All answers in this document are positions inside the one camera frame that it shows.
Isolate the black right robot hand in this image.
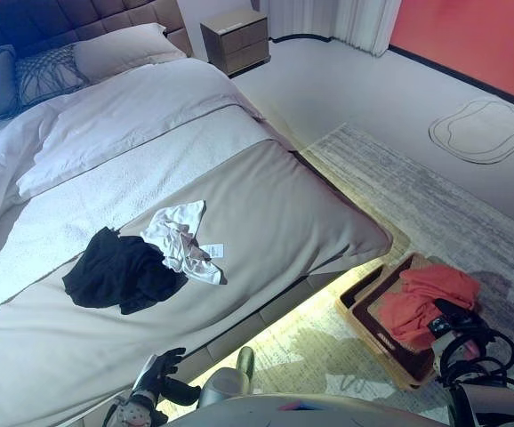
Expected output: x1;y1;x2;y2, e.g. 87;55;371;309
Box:
428;297;494;343

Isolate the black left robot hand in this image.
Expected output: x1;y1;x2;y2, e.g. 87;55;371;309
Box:
131;347;203;407

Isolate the red garment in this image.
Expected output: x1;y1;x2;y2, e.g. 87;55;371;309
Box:
380;264;481;352

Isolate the black garment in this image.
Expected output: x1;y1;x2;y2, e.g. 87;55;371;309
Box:
61;226;189;316

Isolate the white garment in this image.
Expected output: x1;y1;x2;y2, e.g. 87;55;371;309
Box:
140;199;229;286

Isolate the brown rectangular laundry basket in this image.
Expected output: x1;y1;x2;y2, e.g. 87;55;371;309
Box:
335;252;485;391

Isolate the beige upholstered bed base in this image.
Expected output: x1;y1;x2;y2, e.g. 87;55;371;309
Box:
158;262;387;388

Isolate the silver left robot leg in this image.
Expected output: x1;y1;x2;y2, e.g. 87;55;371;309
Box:
197;346;256;408

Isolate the grey robot torso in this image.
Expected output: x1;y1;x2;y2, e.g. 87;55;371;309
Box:
163;393;452;427

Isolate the small white outlined mat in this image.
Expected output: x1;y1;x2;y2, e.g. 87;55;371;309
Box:
428;98;514;165

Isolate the textured white coverlet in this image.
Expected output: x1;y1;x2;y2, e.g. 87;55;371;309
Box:
0;116;280;321

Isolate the white pleated curtain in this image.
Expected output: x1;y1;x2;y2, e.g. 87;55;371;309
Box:
256;0;403;58

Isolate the grey patterned cushion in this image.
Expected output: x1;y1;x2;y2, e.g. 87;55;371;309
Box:
14;42;92;108

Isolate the plain white pillow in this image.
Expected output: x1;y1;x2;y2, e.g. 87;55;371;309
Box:
72;22;187;84

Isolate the brown two-drawer nightstand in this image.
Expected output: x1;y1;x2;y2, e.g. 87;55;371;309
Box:
199;8;270;77

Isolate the brown tufted headboard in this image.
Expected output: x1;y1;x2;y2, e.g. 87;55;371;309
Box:
0;0;194;68

